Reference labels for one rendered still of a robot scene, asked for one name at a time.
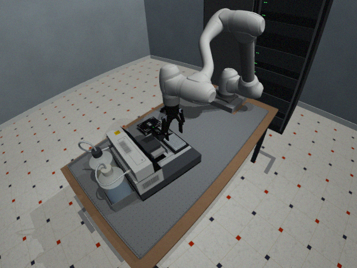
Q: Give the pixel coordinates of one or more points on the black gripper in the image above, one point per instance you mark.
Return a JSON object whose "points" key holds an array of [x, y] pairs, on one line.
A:
{"points": [[172, 113]]}

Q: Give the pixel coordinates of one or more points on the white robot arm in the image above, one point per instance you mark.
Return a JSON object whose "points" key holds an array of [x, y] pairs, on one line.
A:
{"points": [[197, 88]]}

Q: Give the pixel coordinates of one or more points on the clear bottle with black cap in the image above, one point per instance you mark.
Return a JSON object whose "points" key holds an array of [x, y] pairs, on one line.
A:
{"points": [[100, 156]]}

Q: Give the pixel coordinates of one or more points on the grey bottle with blue liquid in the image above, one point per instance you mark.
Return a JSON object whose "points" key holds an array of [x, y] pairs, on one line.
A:
{"points": [[117, 190]]}

